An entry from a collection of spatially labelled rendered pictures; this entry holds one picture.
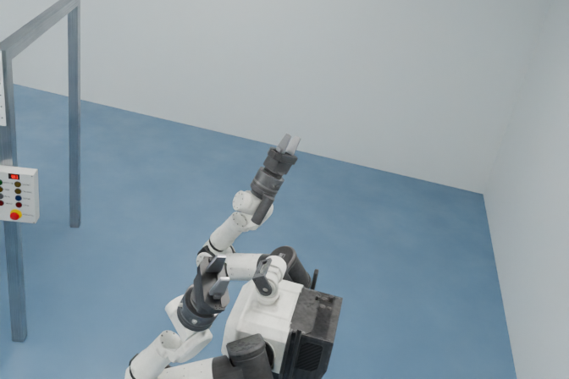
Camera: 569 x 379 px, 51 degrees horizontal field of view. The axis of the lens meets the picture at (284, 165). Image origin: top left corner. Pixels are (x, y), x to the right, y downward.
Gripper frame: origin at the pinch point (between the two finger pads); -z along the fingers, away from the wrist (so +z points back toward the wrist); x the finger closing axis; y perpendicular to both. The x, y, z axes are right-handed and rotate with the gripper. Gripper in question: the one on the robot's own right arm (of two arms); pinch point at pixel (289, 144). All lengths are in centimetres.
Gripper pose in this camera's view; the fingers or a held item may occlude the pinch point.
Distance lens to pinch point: 184.9
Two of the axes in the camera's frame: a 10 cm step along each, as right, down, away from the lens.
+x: -5.4, -1.0, -8.4
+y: -6.9, -5.2, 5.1
